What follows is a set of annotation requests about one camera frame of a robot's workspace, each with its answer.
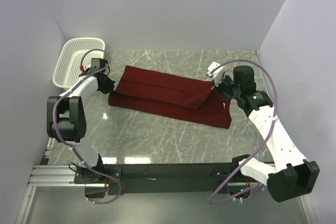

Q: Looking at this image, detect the purple cable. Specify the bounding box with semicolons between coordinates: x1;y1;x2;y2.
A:
51;48;124;205
208;59;278;206

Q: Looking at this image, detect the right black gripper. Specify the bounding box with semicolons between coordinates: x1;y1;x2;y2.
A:
212;72;242;101

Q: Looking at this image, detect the dark red t shirt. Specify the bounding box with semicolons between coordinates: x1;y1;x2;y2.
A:
108;66;232;129

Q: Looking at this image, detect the white perforated plastic basket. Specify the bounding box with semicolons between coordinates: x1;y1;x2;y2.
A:
53;37;106;90

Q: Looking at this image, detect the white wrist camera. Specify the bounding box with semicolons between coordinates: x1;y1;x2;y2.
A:
206;62;225;88
80;64;91;73

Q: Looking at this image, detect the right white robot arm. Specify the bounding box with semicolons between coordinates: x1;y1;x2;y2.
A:
207;62;320;205

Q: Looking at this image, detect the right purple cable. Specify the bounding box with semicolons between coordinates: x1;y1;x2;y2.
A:
208;59;278;206

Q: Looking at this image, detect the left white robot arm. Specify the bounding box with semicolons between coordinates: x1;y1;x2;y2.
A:
47;58;114;183

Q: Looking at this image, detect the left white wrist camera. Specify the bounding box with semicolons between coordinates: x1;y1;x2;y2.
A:
80;64;91;73

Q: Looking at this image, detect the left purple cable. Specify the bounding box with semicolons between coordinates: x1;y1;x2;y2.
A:
51;48;124;205

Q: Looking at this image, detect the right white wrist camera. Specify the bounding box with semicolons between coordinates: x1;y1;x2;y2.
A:
206;62;225;88

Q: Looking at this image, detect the aluminium frame rail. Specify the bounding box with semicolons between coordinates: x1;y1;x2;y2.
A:
15;49;321;224

